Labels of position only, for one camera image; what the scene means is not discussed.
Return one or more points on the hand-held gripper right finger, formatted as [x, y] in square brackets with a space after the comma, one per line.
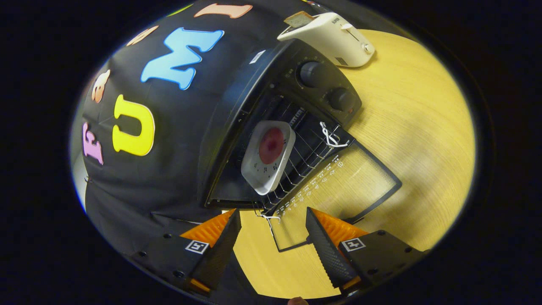
[324, 250]

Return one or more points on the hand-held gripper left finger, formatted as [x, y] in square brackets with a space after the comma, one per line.
[222, 250]

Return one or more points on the white square plate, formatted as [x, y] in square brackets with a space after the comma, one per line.
[258, 173]

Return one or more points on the pink round food slice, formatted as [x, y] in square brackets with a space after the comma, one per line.
[272, 146]

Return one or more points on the black toaster oven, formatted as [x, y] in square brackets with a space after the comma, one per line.
[237, 106]

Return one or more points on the white pop-up toaster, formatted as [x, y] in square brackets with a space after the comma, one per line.
[330, 42]

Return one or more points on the brown bread slice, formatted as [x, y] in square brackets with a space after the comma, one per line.
[298, 19]

